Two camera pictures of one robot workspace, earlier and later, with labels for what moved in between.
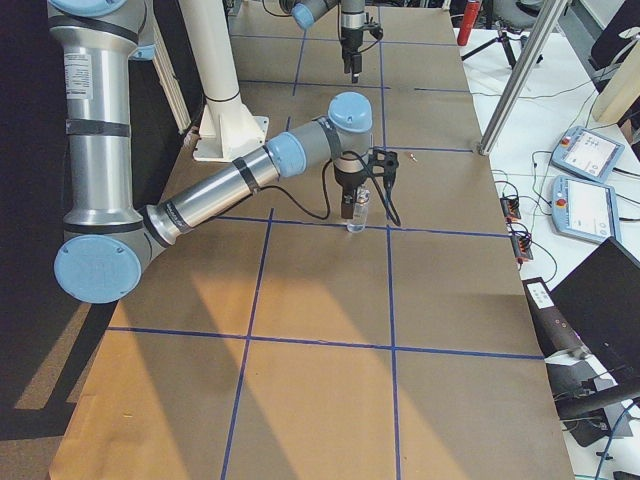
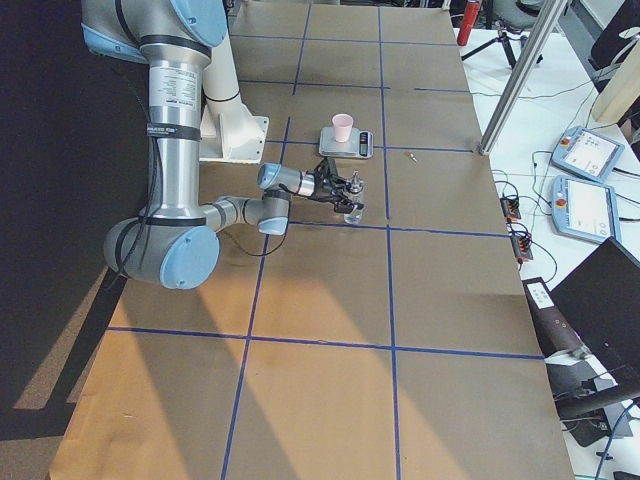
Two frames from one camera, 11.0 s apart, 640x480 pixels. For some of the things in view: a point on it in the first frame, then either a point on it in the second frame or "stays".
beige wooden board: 621,90 stays
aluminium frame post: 531,58 stays
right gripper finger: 362,194 → 344,185
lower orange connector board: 522,246 stays
